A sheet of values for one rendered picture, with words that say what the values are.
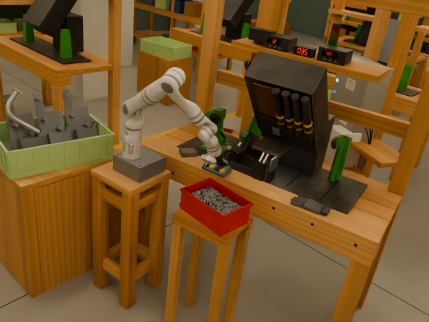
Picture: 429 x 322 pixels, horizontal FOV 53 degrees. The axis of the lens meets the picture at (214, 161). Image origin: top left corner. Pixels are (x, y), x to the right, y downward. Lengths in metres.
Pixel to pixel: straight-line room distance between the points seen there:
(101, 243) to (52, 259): 0.33
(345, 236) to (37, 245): 1.72
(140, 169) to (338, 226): 1.05
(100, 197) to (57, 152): 0.35
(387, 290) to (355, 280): 1.12
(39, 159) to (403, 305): 2.55
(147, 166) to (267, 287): 1.27
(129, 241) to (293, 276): 1.30
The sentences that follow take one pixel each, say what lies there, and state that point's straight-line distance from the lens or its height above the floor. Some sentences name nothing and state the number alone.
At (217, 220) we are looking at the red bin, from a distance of 2.06.
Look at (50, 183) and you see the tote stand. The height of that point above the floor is 0.76.
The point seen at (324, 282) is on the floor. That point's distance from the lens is 3.27.
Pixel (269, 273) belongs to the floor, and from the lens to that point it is 3.20.
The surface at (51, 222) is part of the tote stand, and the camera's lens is 2.70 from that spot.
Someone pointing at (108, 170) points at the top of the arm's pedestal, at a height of 0.85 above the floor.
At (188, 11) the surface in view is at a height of 0.93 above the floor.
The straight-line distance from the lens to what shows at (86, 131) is 2.81.
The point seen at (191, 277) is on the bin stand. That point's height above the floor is 0.25.
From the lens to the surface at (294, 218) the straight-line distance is 2.26.
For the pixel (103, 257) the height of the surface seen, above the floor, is 0.26.
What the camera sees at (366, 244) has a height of 0.87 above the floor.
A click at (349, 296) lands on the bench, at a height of 0.53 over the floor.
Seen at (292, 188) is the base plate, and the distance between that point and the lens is 2.41.
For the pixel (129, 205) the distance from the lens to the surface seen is 2.34.
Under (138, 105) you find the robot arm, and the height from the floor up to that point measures 1.29.
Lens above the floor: 2.04
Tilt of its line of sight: 26 degrees down
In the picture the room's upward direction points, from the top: 7 degrees clockwise
